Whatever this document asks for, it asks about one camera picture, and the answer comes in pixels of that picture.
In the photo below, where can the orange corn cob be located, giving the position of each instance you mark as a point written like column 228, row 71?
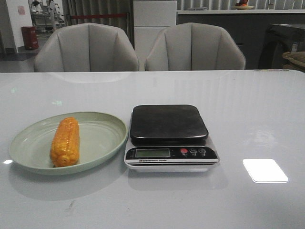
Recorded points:
column 65, row 146

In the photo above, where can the black electronic kitchen scale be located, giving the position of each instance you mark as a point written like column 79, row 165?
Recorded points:
column 169, row 138

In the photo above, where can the light green plate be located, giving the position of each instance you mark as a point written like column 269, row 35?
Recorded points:
column 101, row 137

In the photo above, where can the right grey upholstered chair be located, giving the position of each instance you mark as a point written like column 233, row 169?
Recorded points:
column 194, row 47

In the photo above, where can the grey upholstered chair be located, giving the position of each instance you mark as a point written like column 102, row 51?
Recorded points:
column 87, row 47
column 194, row 47

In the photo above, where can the left grey upholstered chair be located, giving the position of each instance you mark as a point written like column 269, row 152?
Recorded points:
column 87, row 47

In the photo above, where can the white drawer cabinet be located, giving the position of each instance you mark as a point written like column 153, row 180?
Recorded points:
column 150, row 17

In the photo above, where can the grey counter with white top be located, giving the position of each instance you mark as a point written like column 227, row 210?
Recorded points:
column 247, row 27

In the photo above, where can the fruit plate on counter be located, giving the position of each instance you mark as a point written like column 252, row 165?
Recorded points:
column 242, row 5

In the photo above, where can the red trash bin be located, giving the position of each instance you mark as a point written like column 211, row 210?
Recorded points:
column 29, row 37

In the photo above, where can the dark appliance at right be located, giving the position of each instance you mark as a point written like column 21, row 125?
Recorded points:
column 278, row 39

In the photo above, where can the tan cushion at right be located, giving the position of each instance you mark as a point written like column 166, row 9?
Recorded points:
column 294, row 61

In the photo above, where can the pink wall notice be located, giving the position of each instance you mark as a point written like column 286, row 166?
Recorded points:
column 21, row 10

